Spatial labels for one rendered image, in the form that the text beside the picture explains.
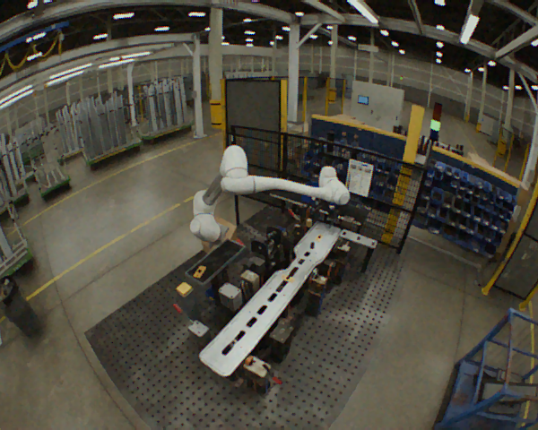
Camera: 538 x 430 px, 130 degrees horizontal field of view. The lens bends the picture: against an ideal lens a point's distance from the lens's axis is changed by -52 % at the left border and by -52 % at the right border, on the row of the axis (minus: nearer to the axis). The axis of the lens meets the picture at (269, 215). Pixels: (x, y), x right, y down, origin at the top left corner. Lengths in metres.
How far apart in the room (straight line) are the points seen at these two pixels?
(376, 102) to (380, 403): 7.35
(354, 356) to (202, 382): 0.92
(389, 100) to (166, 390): 7.83
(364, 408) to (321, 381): 0.87
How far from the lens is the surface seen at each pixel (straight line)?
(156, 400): 1.58
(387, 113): 7.85
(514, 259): 3.67
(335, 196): 1.41
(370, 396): 2.34
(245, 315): 1.36
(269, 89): 3.58
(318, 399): 1.49
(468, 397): 2.67
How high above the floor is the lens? 2.13
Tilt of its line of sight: 33 degrees down
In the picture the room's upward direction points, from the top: 1 degrees clockwise
